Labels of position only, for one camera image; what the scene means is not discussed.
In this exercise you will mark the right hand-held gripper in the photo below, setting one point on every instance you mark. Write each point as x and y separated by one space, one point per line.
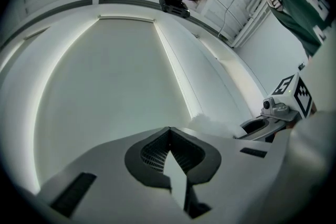
284 86

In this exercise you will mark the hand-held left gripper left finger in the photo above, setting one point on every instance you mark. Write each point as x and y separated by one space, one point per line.
105 165

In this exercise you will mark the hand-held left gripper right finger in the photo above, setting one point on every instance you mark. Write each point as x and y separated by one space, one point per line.
236 165

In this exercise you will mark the black head camera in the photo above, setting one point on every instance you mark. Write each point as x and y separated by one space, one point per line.
173 6

